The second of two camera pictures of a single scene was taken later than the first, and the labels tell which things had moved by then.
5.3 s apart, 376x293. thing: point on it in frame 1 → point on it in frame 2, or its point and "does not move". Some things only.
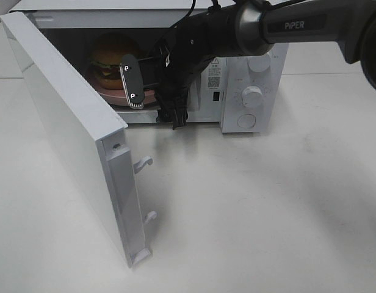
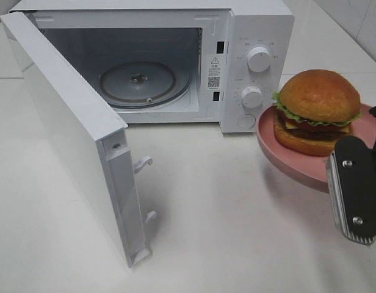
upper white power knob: [259, 63] does not move
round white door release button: [246, 121] does not move
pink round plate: [121, 97] → [310, 170]
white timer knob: [253, 97] does not move
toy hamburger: [107, 57] → [314, 108]
